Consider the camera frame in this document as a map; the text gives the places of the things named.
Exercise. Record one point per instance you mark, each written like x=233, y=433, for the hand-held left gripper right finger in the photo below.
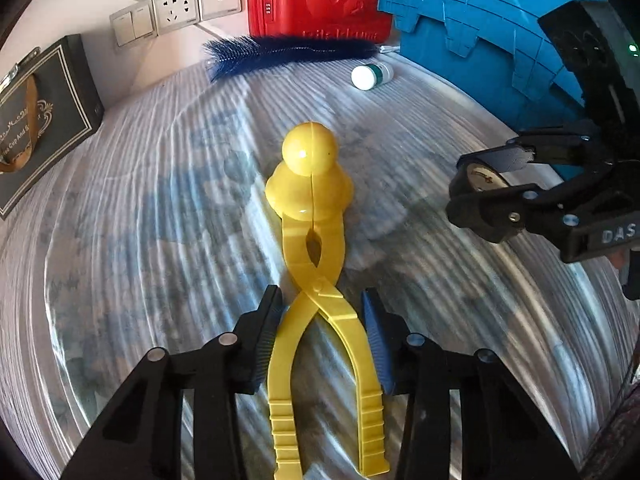
x=377, y=340

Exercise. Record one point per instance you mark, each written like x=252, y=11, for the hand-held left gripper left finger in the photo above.
x=265, y=340

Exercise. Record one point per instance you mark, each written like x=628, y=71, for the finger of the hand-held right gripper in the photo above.
x=480, y=210
x=510, y=157

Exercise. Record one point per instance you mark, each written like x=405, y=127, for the blue plastic crate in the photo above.
x=450, y=5

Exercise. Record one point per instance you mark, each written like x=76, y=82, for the yellow duck snowball clamp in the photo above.
x=310, y=160

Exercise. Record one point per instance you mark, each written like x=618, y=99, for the striped cloth-covered desktop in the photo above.
x=150, y=210

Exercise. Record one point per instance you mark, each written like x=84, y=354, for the green bottle with white cap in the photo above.
x=370, y=77

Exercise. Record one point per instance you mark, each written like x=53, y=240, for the red bear-embossed case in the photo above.
x=325, y=0

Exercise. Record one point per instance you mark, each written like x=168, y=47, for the blue bottle brush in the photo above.
x=240, y=55

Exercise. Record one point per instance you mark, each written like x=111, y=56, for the dark gift box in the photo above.
x=55, y=105

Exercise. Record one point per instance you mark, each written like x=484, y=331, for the small metal clip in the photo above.
x=20, y=71

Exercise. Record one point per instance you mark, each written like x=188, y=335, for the white wall switch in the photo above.
x=132, y=25

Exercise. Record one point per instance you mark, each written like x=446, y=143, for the white wall power socket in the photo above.
x=175, y=10

